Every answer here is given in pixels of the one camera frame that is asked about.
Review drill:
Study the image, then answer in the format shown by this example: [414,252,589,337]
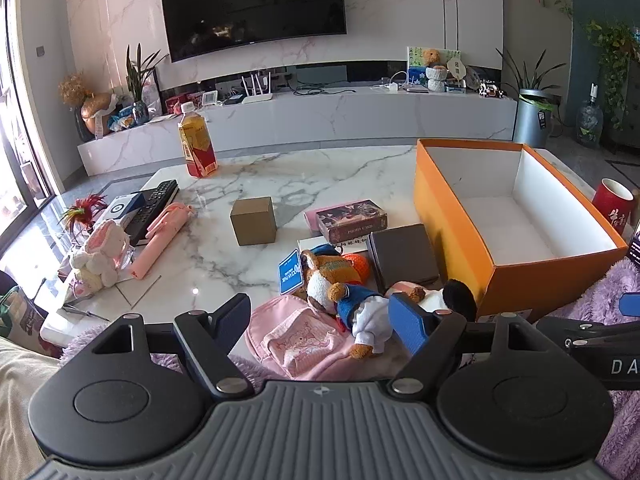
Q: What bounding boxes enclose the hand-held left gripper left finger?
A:
[92,294,256,397]

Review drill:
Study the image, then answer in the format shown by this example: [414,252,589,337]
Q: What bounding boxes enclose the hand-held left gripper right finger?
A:
[389,292,548,396]

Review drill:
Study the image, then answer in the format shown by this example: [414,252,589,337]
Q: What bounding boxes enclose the white and black plush toy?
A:
[385,279,478,322]

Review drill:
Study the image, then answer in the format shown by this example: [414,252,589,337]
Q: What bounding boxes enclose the dark grey box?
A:
[368,224,441,295]

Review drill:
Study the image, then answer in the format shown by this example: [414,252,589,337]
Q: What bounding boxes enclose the pink cloth pouch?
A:
[248,294,368,381]

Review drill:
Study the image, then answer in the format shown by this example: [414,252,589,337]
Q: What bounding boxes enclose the small brown cardboard box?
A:
[230,196,277,246]

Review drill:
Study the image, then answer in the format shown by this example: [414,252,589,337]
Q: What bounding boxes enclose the pink photo card box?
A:
[304,199,389,245]

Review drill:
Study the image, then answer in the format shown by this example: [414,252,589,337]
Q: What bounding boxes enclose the orange cardboard box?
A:
[414,138,628,323]

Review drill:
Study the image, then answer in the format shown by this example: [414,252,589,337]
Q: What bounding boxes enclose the purple fluffy blanket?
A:
[60,257,640,468]

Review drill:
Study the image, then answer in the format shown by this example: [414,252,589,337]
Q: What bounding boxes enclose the red mug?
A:
[591,178,635,236]

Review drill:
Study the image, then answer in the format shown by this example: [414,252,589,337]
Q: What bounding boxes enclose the pink selfie stick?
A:
[130,202,193,280]

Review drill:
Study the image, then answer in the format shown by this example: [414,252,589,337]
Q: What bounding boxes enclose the black remote control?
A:
[122,180,180,247]

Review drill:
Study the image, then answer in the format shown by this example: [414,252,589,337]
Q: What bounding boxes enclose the white bunny plush toy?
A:
[69,220,132,291]

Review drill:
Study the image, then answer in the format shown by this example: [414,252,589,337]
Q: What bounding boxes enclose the blue and white box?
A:
[102,192,146,226]

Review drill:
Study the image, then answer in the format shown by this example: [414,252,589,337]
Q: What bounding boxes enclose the orange drink bottle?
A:
[179,101,219,178]

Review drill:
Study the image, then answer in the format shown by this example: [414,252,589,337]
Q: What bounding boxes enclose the red feather ornament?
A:
[59,194,108,231]

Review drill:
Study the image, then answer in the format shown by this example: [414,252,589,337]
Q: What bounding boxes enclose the clear water jug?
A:
[575,82,603,150]

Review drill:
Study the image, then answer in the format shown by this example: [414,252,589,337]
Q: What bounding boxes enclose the silver trash can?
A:
[513,89,557,148]

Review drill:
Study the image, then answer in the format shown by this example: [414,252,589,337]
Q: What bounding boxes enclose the green printed bag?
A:
[0,285,48,342]

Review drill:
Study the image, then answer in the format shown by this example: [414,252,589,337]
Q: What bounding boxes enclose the marble television console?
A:
[77,85,518,177]

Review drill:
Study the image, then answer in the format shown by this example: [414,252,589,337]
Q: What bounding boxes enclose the white router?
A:
[241,72,275,105]

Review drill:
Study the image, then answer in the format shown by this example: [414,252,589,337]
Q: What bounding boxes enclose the hanging green vines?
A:
[585,20,640,131]

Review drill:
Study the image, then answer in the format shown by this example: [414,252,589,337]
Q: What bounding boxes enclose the golden gourd vase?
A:
[80,92,121,142]

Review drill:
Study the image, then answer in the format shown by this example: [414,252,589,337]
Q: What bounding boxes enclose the green leafy floor plant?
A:
[495,49,567,97]

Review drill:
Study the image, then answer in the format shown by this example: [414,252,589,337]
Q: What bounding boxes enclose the flower painting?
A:
[407,46,461,86]

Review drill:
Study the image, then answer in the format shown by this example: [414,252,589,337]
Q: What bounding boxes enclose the green plant in vase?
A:
[125,42,168,123]

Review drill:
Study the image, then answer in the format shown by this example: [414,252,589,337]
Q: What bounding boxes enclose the dried yellow flowers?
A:
[57,72,96,108]

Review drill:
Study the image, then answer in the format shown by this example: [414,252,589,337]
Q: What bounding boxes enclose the wall television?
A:
[159,0,347,63]

